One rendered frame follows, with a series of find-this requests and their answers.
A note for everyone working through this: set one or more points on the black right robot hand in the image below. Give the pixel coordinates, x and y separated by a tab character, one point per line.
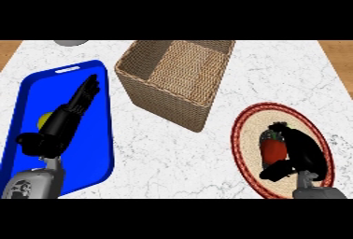
303	149

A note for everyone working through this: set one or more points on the blue tray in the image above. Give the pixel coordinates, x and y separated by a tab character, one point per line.
94	140

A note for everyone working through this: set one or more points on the red bell pepper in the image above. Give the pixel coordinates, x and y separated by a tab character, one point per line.
274	149

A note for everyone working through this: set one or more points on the rectangular wicker basket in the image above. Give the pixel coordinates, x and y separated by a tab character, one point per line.
184	74

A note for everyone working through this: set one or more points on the grey round object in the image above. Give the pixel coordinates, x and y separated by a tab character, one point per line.
70	42

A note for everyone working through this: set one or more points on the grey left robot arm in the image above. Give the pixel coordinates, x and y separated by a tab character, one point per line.
37	182

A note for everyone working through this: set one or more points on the yellow round fruit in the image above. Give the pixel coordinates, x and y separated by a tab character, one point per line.
45	119

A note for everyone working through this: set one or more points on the oval red-rimmed beige placemat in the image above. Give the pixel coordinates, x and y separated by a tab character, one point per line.
250	149

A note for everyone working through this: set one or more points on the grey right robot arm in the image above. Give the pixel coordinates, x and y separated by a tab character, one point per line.
315	188

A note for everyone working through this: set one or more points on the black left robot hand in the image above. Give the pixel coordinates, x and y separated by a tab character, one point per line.
63	124

